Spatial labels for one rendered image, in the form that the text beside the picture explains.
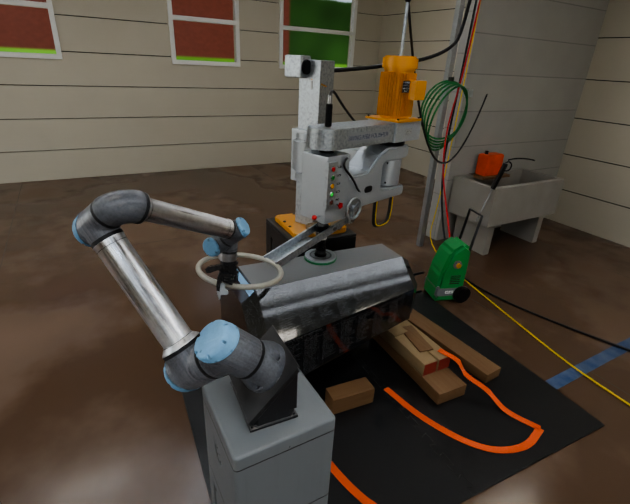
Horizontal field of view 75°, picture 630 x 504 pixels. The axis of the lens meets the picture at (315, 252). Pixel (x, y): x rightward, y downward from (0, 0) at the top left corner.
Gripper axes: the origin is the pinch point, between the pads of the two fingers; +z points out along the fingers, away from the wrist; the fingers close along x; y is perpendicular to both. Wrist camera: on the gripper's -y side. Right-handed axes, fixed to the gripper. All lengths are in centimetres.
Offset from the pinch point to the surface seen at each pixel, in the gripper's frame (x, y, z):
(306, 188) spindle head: 70, 20, -49
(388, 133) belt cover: 106, 61, -87
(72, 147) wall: 414, -478, 30
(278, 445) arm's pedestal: -70, 57, 12
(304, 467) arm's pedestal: -61, 66, 28
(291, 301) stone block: 34.4, 29.2, 12.3
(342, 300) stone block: 54, 57, 14
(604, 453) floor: 54, 228, 71
